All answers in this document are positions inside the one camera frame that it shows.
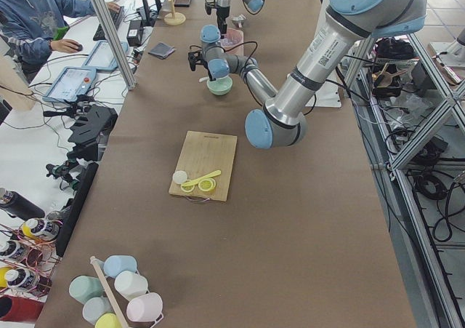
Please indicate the bamboo cutting board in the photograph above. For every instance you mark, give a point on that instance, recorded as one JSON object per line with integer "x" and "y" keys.
{"x": 203, "y": 153}

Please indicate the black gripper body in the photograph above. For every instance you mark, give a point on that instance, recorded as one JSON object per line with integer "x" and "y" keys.
{"x": 213, "y": 78}
{"x": 221, "y": 12}

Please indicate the wooden cup tree stand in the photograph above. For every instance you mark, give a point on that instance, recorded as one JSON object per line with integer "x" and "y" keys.
{"x": 169, "y": 15}

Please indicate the pink bowl of ice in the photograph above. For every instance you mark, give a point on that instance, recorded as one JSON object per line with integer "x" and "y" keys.
{"x": 232, "y": 38}

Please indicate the lemon slice under bun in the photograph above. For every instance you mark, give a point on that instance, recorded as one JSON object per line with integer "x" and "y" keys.
{"x": 187, "y": 188}

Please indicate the mint green bowl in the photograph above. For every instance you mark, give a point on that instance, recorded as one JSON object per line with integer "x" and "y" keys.
{"x": 220, "y": 87}

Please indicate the folded grey cloth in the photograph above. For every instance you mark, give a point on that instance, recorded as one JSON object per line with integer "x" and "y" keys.
{"x": 162, "y": 50}

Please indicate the white steamed bun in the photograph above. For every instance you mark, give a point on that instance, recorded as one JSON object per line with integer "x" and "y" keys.
{"x": 179, "y": 177}

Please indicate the rack of pastel cups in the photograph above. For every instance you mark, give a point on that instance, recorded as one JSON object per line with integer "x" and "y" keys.
{"x": 117, "y": 295}

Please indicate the blue teach pendant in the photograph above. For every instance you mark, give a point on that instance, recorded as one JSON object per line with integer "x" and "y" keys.
{"x": 71, "y": 83}
{"x": 101, "y": 57}

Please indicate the blue teach pendant near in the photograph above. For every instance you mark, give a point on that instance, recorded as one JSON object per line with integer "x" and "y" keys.
{"x": 71, "y": 83}

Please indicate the seated person in blue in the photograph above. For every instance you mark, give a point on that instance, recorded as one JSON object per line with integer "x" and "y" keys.
{"x": 32, "y": 27}

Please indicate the yellow plastic knife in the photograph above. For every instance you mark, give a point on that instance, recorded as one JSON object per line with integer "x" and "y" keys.
{"x": 197, "y": 180}

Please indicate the steel ice scoop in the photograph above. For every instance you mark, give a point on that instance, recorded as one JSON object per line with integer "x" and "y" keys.
{"x": 239, "y": 21}

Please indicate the blue teach pendant far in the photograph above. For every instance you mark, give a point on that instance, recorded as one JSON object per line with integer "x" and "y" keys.
{"x": 101, "y": 57}

